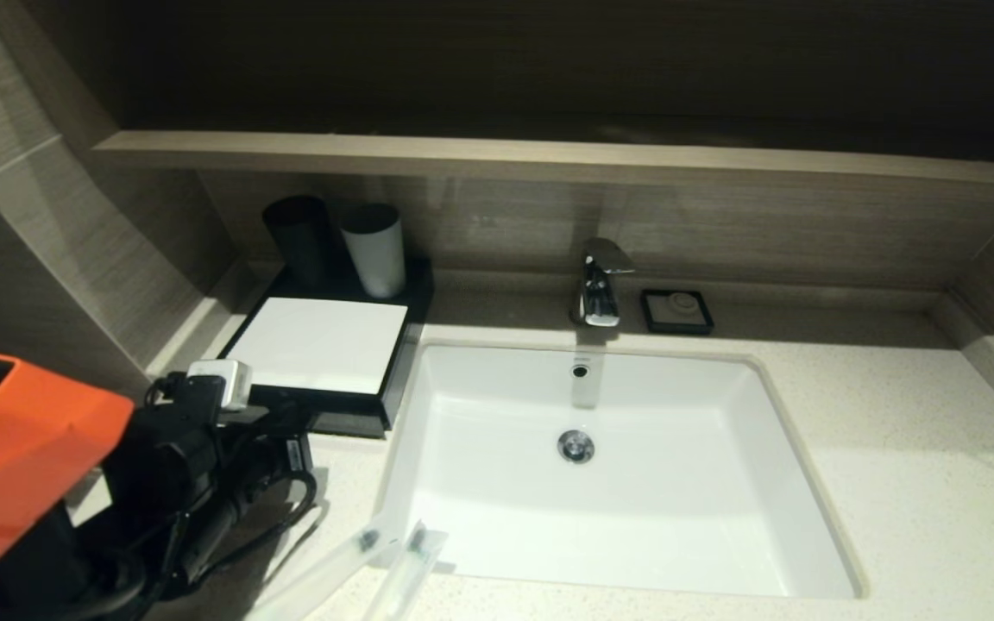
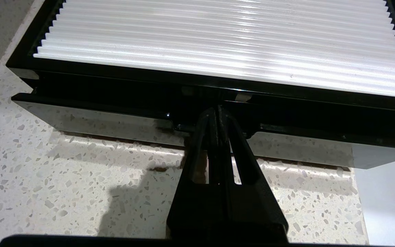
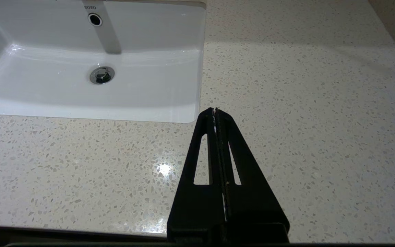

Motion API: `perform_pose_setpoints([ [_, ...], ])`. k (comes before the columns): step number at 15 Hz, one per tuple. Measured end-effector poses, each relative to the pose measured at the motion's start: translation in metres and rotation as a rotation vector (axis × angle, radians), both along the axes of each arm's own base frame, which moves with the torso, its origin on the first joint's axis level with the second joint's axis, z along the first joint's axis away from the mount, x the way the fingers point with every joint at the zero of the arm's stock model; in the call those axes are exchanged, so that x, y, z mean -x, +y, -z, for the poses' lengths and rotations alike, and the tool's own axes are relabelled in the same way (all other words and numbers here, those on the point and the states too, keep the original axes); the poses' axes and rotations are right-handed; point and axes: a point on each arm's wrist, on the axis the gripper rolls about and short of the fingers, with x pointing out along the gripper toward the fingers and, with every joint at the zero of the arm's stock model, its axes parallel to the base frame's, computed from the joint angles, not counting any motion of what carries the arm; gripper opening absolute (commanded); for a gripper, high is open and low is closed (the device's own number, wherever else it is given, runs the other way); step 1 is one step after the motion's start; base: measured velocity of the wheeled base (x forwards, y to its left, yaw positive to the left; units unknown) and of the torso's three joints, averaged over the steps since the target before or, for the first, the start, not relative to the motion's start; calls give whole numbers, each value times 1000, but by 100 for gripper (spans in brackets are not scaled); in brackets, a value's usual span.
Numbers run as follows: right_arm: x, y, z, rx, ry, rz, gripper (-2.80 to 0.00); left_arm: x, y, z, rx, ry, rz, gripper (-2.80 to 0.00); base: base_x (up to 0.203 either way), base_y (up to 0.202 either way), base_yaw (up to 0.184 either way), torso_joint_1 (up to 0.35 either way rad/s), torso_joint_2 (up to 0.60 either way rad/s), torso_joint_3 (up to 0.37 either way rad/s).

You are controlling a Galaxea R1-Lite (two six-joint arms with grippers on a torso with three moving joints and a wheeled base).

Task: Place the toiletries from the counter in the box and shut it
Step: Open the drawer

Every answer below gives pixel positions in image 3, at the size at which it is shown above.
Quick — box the white ceramic sink basin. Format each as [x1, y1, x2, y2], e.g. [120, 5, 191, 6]
[0, 0, 207, 124]

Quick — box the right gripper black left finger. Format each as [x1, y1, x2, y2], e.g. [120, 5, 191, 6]
[167, 108, 227, 230]

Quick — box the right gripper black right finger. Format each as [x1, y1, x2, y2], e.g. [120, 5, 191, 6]
[216, 108, 290, 230]

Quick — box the chrome sink drain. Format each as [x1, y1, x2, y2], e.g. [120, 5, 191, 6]
[89, 66, 115, 84]

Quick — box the chrome overflow hole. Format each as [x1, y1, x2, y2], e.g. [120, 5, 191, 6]
[88, 13, 103, 27]

